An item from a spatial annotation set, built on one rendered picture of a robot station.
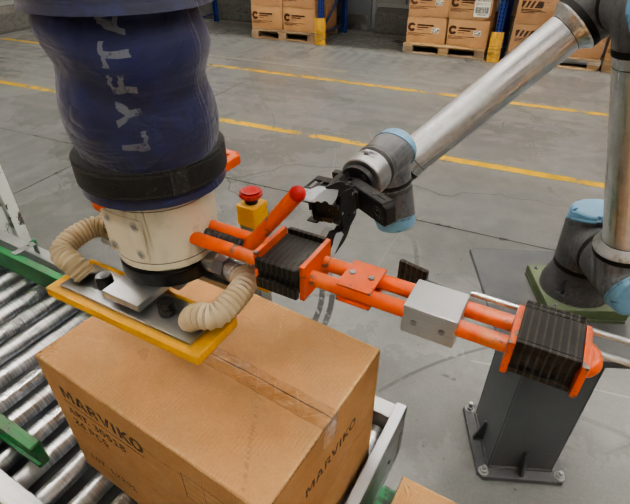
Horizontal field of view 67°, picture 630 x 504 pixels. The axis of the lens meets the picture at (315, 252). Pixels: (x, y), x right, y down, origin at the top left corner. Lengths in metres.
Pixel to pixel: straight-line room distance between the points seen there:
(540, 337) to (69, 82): 0.64
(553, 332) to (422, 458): 1.45
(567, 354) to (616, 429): 1.78
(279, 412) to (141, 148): 0.52
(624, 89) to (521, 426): 1.17
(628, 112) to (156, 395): 1.04
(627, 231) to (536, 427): 0.87
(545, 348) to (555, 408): 1.22
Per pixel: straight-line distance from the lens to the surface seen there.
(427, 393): 2.20
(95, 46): 0.64
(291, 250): 0.69
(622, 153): 1.15
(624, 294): 1.29
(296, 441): 0.88
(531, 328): 0.61
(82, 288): 0.91
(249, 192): 1.39
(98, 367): 1.07
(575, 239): 1.43
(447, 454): 2.05
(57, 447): 1.51
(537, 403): 1.77
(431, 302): 0.62
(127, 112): 0.66
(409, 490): 1.32
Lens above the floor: 1.69
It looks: 35 degrees down
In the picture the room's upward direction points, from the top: straight up
